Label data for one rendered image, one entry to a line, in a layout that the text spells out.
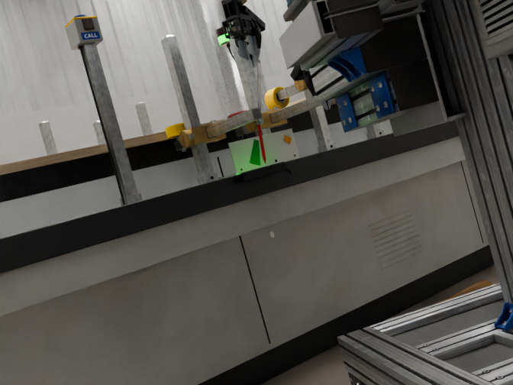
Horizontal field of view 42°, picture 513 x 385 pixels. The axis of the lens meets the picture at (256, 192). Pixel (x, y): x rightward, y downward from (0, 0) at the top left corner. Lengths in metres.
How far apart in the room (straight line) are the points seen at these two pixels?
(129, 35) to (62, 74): 1.36
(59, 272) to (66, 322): 0.26
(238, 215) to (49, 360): 0.68
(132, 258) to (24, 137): 7.83
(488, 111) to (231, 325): 1.21
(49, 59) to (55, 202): 8.14
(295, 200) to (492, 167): 0.91
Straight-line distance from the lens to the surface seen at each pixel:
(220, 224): 2.03
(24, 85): 9.85
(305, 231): 2.48
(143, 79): 10.76
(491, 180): 1.46
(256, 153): 2.11
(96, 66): 1.93
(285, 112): 2.11
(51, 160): 2.04
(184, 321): 2.18
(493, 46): 1.26
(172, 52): 2.05
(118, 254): 1.87
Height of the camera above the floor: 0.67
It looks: 1 degrees down
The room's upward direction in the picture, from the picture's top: 16 degrees counter-clockwise
